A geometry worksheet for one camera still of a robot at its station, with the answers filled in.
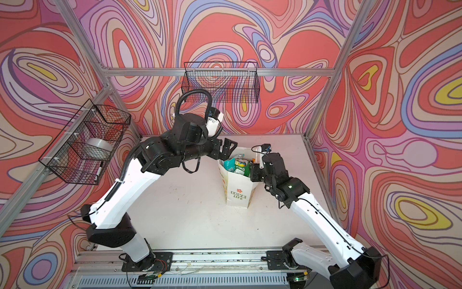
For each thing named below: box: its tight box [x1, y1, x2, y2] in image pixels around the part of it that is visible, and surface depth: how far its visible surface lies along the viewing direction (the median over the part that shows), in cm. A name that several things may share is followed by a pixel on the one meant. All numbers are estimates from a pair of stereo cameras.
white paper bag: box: [217, 146, 259, 209], surface depth 78 cm
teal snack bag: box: [223, 157, 236, 172], surface depth 82 cm
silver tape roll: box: [85, 137, 114, 152], surface depth 75 cm
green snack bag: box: [233, 159, 251, 178], surface depth 78 cm
